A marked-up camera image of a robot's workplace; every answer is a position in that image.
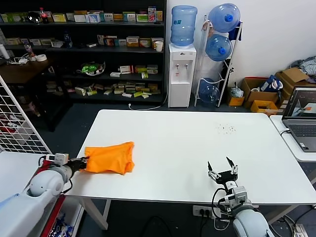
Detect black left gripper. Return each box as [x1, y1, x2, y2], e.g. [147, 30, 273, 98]
[68, 156, 89, 172]

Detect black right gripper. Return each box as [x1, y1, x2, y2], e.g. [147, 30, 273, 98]
[207, 156, 239, 190]

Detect orange t-shirt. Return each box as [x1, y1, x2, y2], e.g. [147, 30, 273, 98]
[84, 141, 135, 175]

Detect pile of grey clothes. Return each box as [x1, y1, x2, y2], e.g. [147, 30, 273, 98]
[290, 56, 316, 83]

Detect white power strip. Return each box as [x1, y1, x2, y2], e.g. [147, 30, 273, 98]
[193, 205, 222, 219]
[292, 223, 308, 237]

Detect blue snack packets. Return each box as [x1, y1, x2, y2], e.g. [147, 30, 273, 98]
[53, 213, 75, 237]

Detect red framed white cart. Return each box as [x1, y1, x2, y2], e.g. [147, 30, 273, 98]
[0, 151, 84, 237]

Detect small yellow box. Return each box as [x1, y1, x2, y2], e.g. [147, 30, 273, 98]
[227, 95, 245, 107]

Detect yellow cardboard box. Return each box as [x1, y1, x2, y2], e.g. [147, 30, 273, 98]
[250, 100, 279, 117]

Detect clear plastic bag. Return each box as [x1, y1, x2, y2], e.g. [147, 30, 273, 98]
[230, 82, 245, 98]

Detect light blue cloth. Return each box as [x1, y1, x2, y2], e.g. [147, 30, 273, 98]
[0, 194, 19, 207]

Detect open red-edged cardboard box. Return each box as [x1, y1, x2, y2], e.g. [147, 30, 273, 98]
[240, 78, 280, 110]

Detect grey laptop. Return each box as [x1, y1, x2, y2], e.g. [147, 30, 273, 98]
[281, 86, 316, 153]

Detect blue bag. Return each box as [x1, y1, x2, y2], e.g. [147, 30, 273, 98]
[259, 75, 283, 93]

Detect white metal jug rack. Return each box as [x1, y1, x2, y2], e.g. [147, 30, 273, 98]
[194, 15, 243, 108]

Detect white water dispenser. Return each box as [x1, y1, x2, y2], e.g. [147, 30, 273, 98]
[168, 43, 197, 109]

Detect wide red white box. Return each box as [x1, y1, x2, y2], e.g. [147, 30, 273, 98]
[119, 65, 135, 75]

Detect black shelving unit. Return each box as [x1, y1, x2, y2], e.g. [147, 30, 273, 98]
[0, 0, 167, 105]

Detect brown wooden desk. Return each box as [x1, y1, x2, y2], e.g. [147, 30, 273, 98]
[0, 57, 74, 132]

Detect big brown cardboard box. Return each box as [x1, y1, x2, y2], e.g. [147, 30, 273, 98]
[275, 68, 311, 100]

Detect white power adapter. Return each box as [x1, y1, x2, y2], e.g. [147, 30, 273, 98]
[13, 56, 31, 66]

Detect yellow white medicine box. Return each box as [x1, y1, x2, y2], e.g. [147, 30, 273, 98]
[126, 37, 140, 48]

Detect white cylindrical bottle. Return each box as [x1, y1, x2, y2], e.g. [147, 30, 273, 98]
[0, 44, 10, 60]

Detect dark blue hanging cloth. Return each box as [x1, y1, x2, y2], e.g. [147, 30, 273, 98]
[228, 21, 243, 41]

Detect blue white medicine box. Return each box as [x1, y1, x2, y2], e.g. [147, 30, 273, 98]
[85, 13, 102, 23]

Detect beige hanging cloth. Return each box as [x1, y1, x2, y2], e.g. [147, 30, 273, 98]
[201, 21, 214, 38]

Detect yellow green medicine box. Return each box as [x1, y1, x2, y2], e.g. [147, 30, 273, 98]
[52, 13, 67, 23]

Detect labelled blue water jug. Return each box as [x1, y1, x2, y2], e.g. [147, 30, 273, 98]
[170, 5, 198, 49]

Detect cola bottle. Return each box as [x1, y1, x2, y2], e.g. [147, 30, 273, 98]
[39, 7, 49, 25]

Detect shiny black bowl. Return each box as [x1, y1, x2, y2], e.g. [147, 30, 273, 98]
[27, 11, 41, 25]

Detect long green medicine box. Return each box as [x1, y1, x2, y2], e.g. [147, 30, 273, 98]
[6, 12, 28, 24]

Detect colourful tall carton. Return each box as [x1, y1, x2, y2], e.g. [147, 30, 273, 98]
[147, 6, 158, 23]

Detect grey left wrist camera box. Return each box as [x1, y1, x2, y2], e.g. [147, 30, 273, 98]
[45, 153, 70, 166]

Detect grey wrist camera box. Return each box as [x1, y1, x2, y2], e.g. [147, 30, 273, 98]
[45, 153, 70, 166]
[222, 186, 249, 210]

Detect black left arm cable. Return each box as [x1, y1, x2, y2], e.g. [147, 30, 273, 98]
[38, 156, 73, 195]

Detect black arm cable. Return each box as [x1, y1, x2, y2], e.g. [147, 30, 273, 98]
[212, 188, 231, 216]
[38, 156, 73, 195]

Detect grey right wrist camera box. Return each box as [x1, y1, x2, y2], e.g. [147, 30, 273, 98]
[222, 186, 249, 210]

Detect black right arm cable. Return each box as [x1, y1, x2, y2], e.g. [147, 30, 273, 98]
[212, 188, 231, 216]

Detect white wire grid panel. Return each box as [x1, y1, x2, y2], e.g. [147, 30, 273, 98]
[0, 75, 54, 158]

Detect black floor cable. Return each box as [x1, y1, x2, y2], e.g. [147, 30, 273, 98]
[142, 215, 174, 237]

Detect white floor cable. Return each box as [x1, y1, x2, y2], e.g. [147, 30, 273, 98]
[127, 98, 169, 111]

